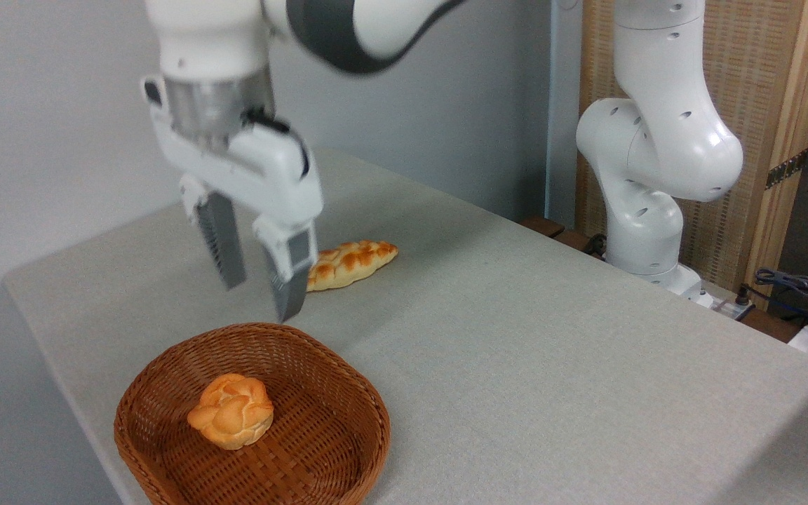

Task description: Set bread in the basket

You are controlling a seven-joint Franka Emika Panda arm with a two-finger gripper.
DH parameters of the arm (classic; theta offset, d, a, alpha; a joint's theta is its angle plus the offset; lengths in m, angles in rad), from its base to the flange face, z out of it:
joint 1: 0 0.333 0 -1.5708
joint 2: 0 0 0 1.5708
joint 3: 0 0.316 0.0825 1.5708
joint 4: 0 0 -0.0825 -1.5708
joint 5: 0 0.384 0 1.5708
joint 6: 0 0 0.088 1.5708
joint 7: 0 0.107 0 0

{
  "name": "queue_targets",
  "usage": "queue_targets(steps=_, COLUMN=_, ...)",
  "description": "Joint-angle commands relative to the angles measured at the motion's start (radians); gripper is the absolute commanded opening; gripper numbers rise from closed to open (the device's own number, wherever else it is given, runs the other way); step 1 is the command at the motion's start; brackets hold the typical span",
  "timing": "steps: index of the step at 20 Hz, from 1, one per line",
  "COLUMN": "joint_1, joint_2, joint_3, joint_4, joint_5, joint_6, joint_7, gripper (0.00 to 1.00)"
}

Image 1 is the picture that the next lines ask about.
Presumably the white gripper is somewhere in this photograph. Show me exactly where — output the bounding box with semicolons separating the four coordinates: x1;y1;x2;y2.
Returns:
140;76;325;324

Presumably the round knotted bread roll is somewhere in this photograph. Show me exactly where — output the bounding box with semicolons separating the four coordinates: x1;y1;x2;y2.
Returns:
187;373;275;450

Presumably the long braided bread loaf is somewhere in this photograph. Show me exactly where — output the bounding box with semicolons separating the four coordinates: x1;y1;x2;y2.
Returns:
306;240;399;292

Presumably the brown woven wicker basket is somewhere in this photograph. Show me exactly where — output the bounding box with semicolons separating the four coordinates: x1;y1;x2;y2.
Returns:
114;323;391;505

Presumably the silver cylindrical wrist flange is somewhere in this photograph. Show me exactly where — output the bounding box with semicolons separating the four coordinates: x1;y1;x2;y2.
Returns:
163;67;276;147

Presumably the grey tablecloth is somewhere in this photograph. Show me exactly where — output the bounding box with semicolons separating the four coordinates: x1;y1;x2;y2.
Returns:
3;147;808;505

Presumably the brass screen hinge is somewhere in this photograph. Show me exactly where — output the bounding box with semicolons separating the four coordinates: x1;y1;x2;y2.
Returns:
765;149;808;191

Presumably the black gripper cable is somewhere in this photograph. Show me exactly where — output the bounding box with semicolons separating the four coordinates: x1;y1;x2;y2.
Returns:
245;109;310;176

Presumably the bundle of dark cables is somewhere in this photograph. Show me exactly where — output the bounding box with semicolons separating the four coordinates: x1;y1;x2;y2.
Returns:
753;267;808;330

